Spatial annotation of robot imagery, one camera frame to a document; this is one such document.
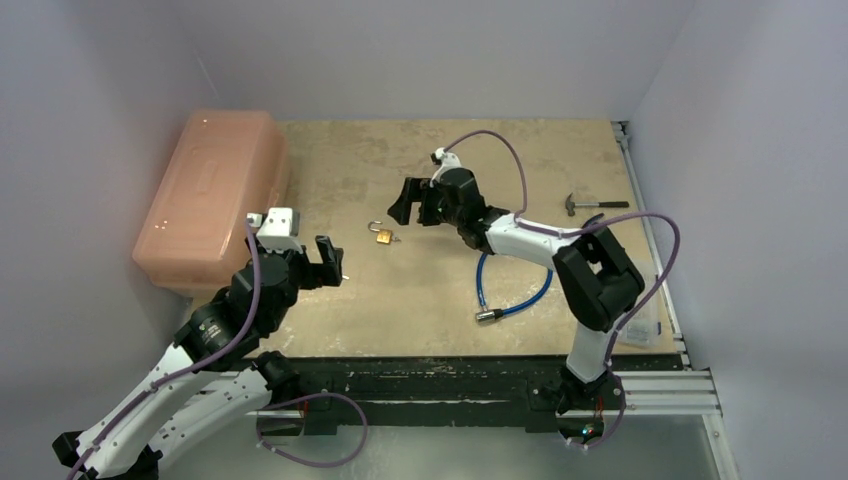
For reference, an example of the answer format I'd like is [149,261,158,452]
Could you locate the brass padlock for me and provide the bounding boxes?
[367,220,394,245]

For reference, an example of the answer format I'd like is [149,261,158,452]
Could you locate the blue cable lock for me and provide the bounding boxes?
[474,253,553,326]

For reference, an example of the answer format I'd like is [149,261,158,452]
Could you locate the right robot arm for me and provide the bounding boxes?
[387,168,645,407]

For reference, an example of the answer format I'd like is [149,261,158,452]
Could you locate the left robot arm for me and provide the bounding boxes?
[52,234,344,479]

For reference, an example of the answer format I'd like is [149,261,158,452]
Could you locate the pink plastic storage box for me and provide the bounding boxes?
[132,109,290,296]

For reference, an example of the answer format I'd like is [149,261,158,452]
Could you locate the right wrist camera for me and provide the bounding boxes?
[429,148,462,187]

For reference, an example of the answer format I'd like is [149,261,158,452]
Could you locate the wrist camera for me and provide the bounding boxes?
[246,207,303,254]
[429,148,462,187]

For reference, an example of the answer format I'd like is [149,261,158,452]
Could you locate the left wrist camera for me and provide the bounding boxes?
[246,207,303,254]

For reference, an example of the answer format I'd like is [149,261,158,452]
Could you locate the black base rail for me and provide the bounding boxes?
[235,351,684,439]

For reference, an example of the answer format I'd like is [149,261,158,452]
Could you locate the small black handled hammer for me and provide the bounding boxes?
[564,194,630,217]

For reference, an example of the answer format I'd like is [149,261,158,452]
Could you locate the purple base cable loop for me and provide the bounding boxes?
[255,387,370,468]

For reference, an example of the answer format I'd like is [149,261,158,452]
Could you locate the aluminium frame rail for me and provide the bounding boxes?
[611,121,740,479]

